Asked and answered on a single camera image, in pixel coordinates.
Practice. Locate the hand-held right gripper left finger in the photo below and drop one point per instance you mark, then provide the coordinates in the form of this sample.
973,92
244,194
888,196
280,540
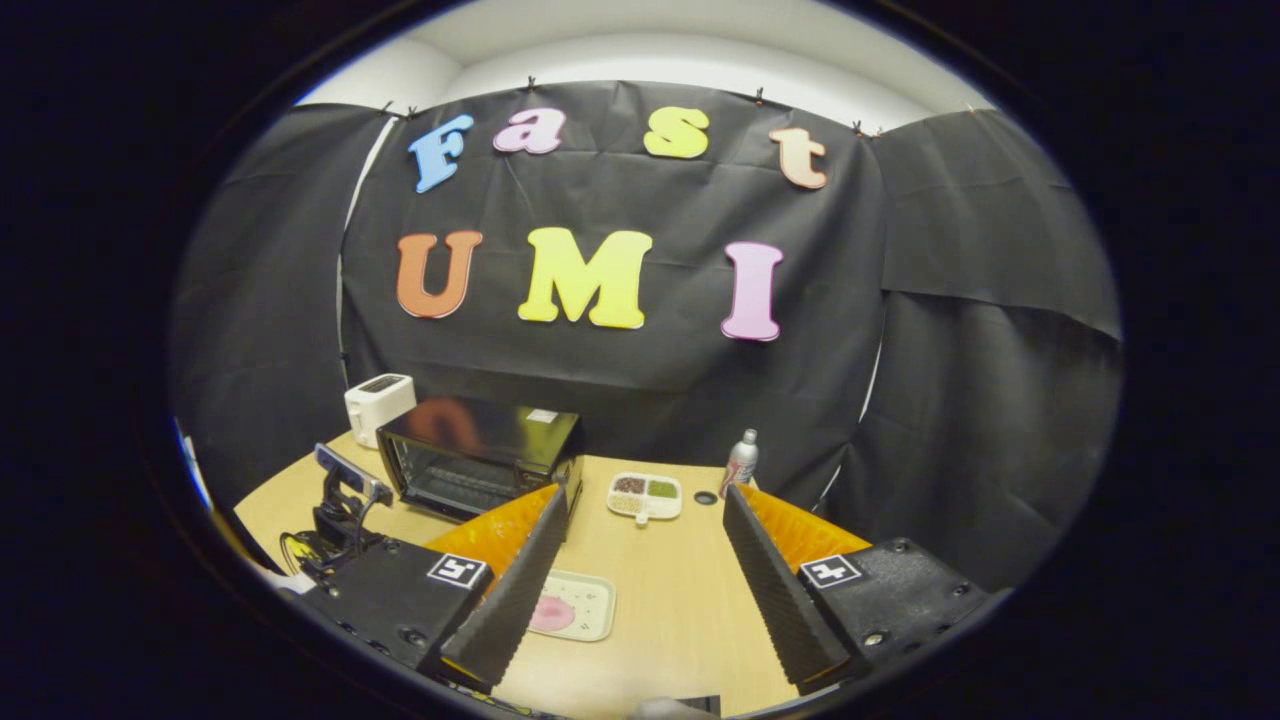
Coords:
505,590

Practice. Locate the silver drink bottle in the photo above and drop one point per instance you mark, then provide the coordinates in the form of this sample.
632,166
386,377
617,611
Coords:
740,468

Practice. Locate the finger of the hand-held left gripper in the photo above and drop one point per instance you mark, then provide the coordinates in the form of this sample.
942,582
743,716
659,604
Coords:
340,510

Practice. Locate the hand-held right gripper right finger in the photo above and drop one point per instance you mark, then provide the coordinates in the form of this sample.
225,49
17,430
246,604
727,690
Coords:
780,600

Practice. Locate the white divided snack dish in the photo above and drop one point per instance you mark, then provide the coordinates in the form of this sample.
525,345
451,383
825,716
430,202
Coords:
645,497

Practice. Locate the pink round food slice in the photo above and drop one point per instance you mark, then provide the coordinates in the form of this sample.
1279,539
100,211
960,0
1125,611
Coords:
553,613

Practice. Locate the black electric oven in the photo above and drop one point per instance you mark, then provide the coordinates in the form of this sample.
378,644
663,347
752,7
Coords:
500,425

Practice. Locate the white rectangular food tray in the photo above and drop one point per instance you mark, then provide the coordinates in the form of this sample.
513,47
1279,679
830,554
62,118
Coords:
590,605

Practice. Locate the white toaster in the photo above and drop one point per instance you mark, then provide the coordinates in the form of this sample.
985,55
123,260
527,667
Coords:
380,405

